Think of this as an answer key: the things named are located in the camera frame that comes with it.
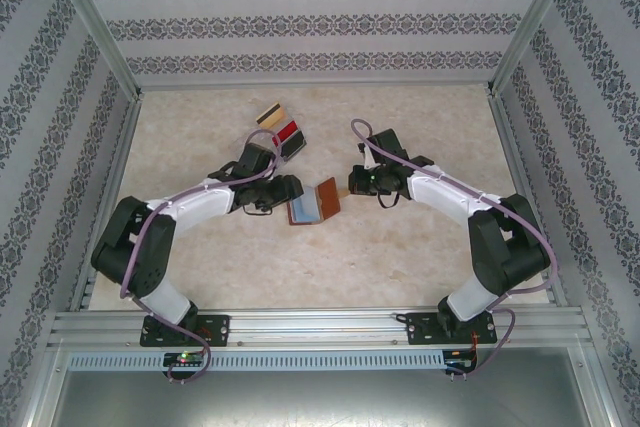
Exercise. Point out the brown leather card holder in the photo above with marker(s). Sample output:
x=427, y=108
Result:
x=330, y=199

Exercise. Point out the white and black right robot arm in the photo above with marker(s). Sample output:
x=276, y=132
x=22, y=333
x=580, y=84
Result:
x=440, y=192

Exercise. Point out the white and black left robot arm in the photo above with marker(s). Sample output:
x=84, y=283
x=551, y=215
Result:
x=200, y=202

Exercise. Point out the red card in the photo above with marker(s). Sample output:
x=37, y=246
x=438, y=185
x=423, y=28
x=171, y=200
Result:
x=287, y=132

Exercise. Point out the gold card with black stripe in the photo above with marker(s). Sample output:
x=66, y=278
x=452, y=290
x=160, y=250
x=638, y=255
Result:
x=275, y=116

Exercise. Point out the grey metal sheet panel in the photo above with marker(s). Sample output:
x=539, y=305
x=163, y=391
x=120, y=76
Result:
x=320, y=397

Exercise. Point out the aluminium mounting rail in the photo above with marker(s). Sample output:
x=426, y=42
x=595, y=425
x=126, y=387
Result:
x=310, y=327

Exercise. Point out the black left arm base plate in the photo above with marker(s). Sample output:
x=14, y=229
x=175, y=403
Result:
x=215, y=329

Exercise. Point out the aluminium table side rail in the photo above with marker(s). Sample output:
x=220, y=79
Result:
x=511, y=147
x=106, y=197

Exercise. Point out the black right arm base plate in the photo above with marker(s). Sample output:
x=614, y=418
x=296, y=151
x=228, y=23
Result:
x=420, y=329

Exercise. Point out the aluminium frame post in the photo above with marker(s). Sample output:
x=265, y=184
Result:
x=97, y=22
x=534, y=22

